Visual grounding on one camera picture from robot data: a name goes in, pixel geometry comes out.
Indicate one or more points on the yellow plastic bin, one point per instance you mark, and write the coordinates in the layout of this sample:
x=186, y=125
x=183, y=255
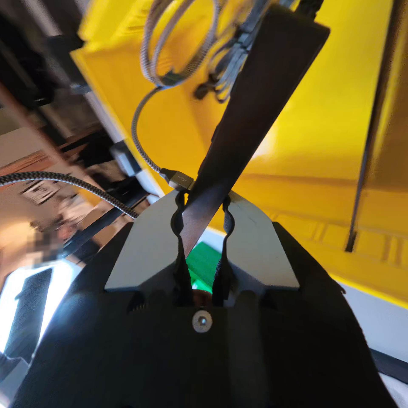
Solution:
x=318, y=111

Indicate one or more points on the black usb hub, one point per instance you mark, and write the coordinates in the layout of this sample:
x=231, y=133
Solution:
x=255, y=111

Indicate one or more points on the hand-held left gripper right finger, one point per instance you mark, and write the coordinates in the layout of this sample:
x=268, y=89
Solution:
x=258, y=251

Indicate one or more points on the green plastic bin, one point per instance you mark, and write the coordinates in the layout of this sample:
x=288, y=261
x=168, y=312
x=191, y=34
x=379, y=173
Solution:
x=204, y=264

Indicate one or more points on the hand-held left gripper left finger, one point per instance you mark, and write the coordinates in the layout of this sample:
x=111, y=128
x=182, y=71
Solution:
x=143, y=251

